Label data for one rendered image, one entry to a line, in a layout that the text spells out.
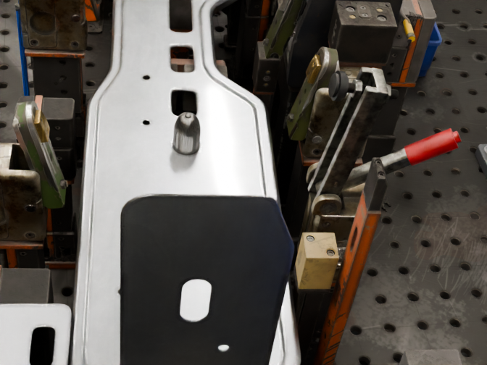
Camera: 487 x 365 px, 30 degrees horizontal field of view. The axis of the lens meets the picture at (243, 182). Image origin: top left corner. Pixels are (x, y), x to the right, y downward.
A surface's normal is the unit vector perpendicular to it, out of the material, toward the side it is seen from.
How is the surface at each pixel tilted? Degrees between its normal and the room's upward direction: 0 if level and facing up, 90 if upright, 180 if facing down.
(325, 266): 90
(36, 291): 0
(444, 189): 0
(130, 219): 90
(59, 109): 0
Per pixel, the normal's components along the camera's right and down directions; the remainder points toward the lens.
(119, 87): 0.10, -0.69
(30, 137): 0.07, 0.73
